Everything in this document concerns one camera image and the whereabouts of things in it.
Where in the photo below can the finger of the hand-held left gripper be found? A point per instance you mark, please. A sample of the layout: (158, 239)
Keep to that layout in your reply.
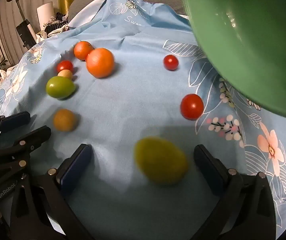
(15, 120)
(36, 136)

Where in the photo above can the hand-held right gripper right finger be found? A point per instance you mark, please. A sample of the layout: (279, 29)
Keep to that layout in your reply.
(207, 170)

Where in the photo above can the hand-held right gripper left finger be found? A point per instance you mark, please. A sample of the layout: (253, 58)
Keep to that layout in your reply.
(77, 166)

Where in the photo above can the yellow lemon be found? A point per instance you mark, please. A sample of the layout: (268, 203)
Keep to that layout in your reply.
(161, 160)

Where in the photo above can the small tan longan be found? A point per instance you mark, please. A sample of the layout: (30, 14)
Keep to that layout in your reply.
(65, 74)

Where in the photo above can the green bowl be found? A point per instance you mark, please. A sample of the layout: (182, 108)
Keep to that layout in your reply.
(245, 30)

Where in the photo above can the yellow-orange tomato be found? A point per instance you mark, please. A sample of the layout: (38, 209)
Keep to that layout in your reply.
(64, 120)

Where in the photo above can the white crumpled cloth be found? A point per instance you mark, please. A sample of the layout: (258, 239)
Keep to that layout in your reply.
(2, 74)

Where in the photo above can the green tomato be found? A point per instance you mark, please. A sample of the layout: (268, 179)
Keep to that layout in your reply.
(60, 87)

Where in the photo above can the green potted plant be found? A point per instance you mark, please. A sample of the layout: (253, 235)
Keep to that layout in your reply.
(0, 63)

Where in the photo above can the large red tomato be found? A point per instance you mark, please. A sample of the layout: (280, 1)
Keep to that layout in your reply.
(191, 106)

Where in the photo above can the red cherry tomato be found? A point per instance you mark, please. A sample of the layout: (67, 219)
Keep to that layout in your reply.
(64, 66)
(171, 62)

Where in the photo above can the upright vacuum cleaner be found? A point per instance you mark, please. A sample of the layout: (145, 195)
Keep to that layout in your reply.
(26, 33)

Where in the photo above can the blue floral bedsheet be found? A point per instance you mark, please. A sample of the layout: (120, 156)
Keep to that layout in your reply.
(138, 97)

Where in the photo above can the small orange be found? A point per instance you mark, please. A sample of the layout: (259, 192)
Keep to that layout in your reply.
(81, 50)

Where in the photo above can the large orange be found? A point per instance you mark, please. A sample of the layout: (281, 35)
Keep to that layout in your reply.
(100, 63)

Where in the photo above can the pile of clothes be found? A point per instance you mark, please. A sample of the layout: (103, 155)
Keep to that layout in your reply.
(54, 25)

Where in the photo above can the grey upholstered headboard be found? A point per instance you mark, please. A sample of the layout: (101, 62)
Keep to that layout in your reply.
(88, 0)

